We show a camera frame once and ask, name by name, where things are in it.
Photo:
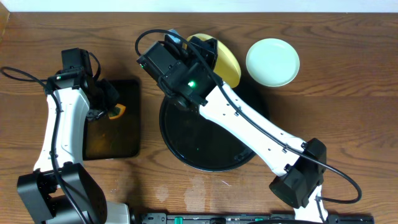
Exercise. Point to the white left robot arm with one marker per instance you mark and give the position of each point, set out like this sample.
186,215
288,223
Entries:
59,189

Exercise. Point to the round black tray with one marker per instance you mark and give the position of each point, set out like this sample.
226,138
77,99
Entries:
200,143

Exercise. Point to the yellow plate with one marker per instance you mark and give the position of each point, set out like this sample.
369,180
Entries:
227,66

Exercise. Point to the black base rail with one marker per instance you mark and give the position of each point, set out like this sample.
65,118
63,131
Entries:
163,218

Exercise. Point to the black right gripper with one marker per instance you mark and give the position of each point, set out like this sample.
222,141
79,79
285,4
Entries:
210,55

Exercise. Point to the rectangular black water tray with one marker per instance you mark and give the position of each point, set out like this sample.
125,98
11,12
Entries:
108,138

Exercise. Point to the green plate with ketchup stain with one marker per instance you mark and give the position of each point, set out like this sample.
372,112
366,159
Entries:
272,62

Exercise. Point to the orange green scrub sponge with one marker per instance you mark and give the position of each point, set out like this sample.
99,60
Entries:
117,111

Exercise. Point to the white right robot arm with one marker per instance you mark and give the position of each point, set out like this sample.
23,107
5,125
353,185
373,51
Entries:
297,164

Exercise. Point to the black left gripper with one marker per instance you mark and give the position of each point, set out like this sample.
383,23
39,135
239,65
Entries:
101,109

